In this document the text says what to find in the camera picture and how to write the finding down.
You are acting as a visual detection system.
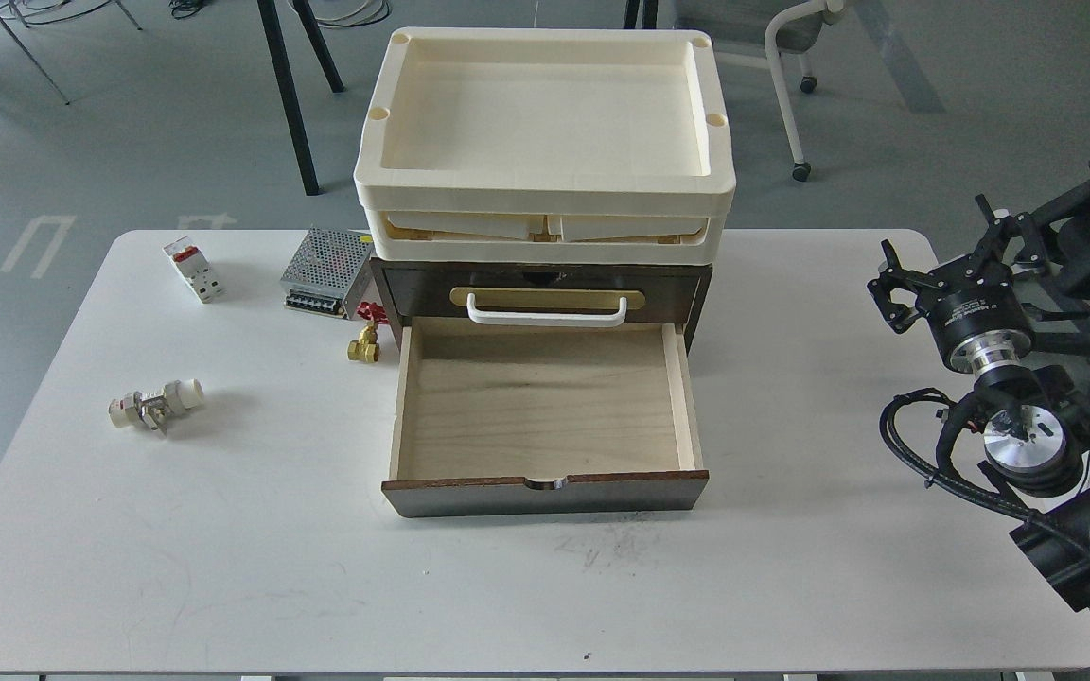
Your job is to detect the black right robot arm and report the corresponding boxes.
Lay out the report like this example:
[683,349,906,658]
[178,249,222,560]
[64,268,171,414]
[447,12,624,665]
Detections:
[867,163,1090,611]

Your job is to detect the metal mesh power supply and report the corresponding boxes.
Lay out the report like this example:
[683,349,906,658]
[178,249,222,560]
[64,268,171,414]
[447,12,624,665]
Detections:
[281,228,375,320]

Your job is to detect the dark wooden cabinet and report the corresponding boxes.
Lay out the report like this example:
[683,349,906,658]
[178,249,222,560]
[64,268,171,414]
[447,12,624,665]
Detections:
[370,258,713,344]

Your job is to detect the white red circuit breaker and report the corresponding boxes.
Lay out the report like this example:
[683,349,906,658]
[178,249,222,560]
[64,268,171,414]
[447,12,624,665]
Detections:
[164,236,225,305]

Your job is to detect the black table legs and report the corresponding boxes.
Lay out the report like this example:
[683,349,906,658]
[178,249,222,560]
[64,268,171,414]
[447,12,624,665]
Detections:
[256,0,346,198]

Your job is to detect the brass valve red handle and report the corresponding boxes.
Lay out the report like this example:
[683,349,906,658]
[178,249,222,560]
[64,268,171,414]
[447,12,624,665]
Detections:
[346,301,389,363]

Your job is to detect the white plastic pipe valve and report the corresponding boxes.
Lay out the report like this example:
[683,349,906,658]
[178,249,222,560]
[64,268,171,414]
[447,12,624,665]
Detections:
[108,379,206,437]

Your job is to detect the open wooden drawer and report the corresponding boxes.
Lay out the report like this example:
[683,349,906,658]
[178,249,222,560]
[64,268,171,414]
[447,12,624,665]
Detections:
[382,318,710,516]

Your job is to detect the grey metal chair legs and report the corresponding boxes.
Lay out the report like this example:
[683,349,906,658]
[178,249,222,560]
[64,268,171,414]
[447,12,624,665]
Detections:
[0,0,143,105]

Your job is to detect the white office chair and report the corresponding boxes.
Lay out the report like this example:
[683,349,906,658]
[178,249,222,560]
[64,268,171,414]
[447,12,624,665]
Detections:
[659,0,863,183]

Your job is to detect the white drawer handle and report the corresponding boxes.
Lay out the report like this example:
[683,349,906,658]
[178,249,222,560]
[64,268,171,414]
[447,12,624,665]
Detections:
[467,293,628,328]

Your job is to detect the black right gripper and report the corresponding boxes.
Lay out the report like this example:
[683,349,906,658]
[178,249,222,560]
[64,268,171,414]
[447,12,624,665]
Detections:
[867,194,1051,372]

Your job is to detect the cream plastic tray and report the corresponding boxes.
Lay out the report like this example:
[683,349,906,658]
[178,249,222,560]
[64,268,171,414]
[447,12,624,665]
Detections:
[354,27,736,266]

